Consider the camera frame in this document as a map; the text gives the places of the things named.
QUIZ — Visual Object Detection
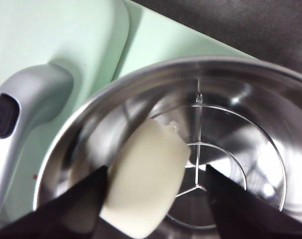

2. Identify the green pot with handle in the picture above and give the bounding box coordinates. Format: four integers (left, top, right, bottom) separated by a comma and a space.
32, 56, 302, 239

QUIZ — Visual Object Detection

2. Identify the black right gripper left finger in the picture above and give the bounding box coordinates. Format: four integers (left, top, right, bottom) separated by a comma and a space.
0, 165, 109, 239

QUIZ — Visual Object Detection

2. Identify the wire steamer rack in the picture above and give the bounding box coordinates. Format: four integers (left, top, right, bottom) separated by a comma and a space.
151, 79, 288, 230

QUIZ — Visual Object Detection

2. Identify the plain white rectangular bun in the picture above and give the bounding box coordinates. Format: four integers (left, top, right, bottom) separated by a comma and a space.
100, 119, 191, 239

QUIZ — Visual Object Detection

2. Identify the green grill lid silver handle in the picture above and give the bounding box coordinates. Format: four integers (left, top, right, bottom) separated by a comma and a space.
0, 0, 131, 230

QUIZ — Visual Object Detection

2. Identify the green breakfast machine base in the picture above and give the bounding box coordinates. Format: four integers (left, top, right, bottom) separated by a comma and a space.
111, 0, 260, 84

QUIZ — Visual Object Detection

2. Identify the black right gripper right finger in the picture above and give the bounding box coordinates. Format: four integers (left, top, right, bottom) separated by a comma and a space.
205, 166, 302, 239

